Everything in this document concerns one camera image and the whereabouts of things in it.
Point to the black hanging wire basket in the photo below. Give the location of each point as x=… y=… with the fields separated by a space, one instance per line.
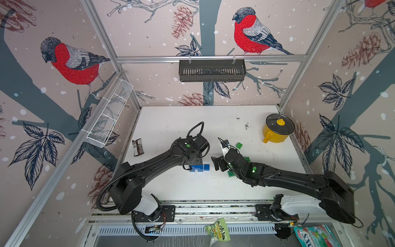
x=212 y=70

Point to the colourful tissue packet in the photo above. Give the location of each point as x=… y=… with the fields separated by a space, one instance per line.
x=316 y=236

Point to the green long lego brick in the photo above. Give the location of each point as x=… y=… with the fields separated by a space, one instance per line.
x=230 y=174

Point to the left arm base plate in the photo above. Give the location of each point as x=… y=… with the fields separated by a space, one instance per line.
x=164 y=213

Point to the green snack packet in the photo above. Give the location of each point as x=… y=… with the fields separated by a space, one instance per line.
x=218 y=231

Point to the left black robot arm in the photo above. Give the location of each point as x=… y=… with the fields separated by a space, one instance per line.
x=125 y=191

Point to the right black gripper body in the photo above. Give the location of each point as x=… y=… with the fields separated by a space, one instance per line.
x=241 y=175

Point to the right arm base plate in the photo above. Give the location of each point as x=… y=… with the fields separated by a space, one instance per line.
x=265 y=212

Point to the blue long lego brick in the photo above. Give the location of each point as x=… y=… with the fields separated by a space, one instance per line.
x=197 y=168

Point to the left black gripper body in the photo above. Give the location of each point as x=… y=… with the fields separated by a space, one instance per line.
x=198 y=160

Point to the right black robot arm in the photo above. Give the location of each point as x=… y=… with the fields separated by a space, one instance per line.
x=325 y=193

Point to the yellow pot with lid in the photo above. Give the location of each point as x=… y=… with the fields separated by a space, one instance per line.
x=277 y=128

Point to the white wire mesh shelf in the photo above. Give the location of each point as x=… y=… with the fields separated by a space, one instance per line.
x=100 y=133

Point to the brown snack wrapper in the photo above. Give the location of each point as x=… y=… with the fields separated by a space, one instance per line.
x=137 y=147

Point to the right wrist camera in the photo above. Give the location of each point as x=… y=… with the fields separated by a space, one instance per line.
x=225 y=146

